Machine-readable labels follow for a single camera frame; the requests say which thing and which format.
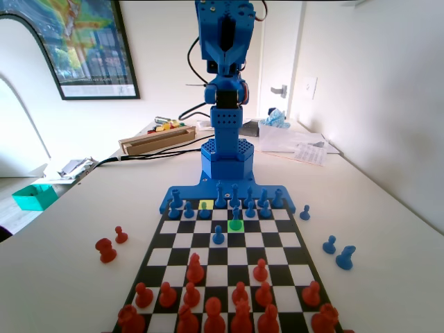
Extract row of blue chess pieces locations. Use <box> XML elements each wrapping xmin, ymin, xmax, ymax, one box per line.
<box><xmin>158</xmin><ymin>180</ymin><xmax>296</xmax><ymax>214</ymax></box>

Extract red chess queen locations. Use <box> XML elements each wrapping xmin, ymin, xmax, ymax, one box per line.
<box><xmin>230</xmin><ymin>300</ymin><xmax>254</xmax><ymax>333</ymax></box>

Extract red chess bishop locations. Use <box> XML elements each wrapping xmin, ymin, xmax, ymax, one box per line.
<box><xmin>176</xmin><ymin>305</ymin><xmax>201</xmax><ymax>333</ymax></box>
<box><xmin>257</xmin><ymin>304</ymin><xmax>281</xmax><ymax>333</ymax></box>

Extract red chess rook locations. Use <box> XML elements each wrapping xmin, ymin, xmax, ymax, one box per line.
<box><xmin>311</xmin><ymin>303</ymin><xmax>340</xmax><ymax>333</ymax></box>
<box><xmin>117</xmin><ymin>304</ymin><xmax>146</xmax><ymax>333</ymax></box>

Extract blue and white plush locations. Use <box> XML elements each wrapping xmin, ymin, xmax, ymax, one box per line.
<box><xmin>259</xmin><ymin>107</ymin><xmax>291</xmax><ymax>128</ymax></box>

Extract dark grey box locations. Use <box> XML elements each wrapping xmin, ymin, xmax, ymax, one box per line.
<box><xmin>241</xmin><ymin>119</ymin><xmax>261</xmax><ymax>138</ymax></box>

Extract colourful building blocks pile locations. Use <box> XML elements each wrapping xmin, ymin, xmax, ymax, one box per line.
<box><xmin>146</xmin><ymin>119</ymin><xmax>187</xmax><ymax>135</ymax></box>

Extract long cardboard box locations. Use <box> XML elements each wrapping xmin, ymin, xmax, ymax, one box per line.
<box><xmin>118</xmin><ymin>125</ymin><xmax>198</xmax><ymax>156</ymax></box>

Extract black framed map poster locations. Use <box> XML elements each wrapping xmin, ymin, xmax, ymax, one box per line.
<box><xmin>0</xmin><ymin>0</ymin><xmax>142</xmax><ymax>101</ymax></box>

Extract printed paper sheet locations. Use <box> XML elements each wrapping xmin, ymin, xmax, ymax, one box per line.
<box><xmin>293</xmin><ymin>143</ymin><xmax>329</xmax><ymax>167</ymax></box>

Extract crumpled grey papers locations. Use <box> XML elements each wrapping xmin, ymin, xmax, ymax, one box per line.
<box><xmin>55</xmin><ymin>156</ymin><xmax>100</xmax><ymax>180</ymax></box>

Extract white arched panel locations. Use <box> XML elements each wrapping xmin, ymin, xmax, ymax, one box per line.
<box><xmin>0</xmin><ymin>12</ymin><xmax>65</xmax><ymax>178</ymax></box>

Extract black and white chessboard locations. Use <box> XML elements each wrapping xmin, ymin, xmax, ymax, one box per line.
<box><xmin>112</xmin><ymin>199</ymin><xmax>344</xmax><ymax>333</ymax></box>

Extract teal box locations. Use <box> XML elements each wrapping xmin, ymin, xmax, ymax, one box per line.
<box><xmin>12</xmin><ymin>183</ymin><xmax>59</xmax><ymax>212</ymax></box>

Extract black cable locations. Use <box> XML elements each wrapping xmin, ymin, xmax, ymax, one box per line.
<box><xmin>178</xmin><ymin>34</ymin><xmax>213</xmax><ymax>121</ymax></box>
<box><xmin>88</xmin><ymin>144</ymin><xmax>209</xmax><ymax>169</ymax></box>

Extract white switch plate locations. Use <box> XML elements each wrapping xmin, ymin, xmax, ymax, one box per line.
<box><xmin>304</xmin><ymin>76</ymin><xmax>318</xmax><ymax>101</ymax></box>

